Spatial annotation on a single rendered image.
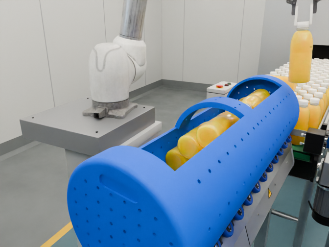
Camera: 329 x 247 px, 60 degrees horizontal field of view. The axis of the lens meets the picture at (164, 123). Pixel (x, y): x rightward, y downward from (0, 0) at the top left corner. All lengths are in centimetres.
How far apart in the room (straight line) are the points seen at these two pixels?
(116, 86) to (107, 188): 68
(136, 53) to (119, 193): 88
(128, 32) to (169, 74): 497
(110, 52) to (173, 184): 76
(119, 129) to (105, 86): 18
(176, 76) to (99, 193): 570
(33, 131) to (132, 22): 60
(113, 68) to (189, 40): 489
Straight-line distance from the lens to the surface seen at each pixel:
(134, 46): 129
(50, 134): 113
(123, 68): 114
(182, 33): 601
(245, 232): 88
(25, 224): 248
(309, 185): 182
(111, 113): 114
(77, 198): 59
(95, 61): 114
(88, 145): 101
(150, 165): 47
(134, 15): 129
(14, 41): 357
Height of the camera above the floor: 145
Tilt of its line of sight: 21 degrees down
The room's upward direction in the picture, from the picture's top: straight up
